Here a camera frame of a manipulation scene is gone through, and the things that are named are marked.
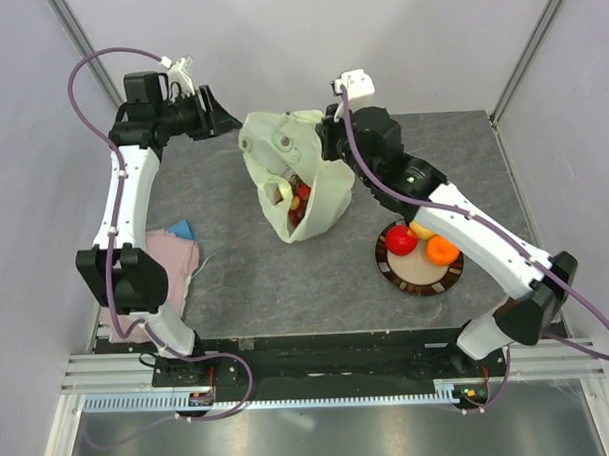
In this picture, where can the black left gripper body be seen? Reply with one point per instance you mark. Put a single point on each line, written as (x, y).
(194, 122)

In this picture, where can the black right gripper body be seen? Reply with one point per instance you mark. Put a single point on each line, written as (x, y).
(336, 144)

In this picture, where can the green avocado print plastic bag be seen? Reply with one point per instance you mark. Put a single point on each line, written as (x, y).
(279, 148)

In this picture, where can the small red yellow fruits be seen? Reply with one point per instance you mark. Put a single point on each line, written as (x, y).
(300, 197)

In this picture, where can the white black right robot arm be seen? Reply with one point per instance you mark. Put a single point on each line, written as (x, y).
(534, 281)

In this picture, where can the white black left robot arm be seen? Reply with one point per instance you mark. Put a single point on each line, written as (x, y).
(117, 269)

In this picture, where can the blue cloth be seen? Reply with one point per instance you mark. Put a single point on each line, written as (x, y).
(182, 229)

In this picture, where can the red apple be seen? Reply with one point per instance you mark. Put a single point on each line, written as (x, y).
(400, 240)

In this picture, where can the yellow lemon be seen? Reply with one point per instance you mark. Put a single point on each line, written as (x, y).
(421, 231)

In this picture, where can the pink folded cloth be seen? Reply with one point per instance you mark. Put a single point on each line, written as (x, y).
(180, 258)

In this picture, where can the orange fruit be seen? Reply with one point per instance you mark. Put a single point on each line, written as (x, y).
(440, 251)

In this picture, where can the dark round fruit plate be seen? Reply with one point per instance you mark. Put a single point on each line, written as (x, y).
(414, 274)

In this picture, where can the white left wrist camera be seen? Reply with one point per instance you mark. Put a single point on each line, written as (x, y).
(180, 73)

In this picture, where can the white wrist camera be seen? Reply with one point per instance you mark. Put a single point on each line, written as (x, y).
(359, 86)
(180, 73)

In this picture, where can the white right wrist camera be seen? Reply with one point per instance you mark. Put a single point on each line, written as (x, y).
(359, 86)

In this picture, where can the aluminium frame post left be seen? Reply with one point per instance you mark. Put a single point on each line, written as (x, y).
(66, 16)

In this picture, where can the aluminium frame post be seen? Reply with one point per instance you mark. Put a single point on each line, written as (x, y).
(536, 38)
(66, 16)

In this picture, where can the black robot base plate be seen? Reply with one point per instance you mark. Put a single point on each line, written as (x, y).
(327, 363)

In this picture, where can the light blue cable duct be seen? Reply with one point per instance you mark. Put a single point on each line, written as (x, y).
(183, 401)

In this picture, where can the aluminium frame post right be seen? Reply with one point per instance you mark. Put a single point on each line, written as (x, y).
(536, 38)

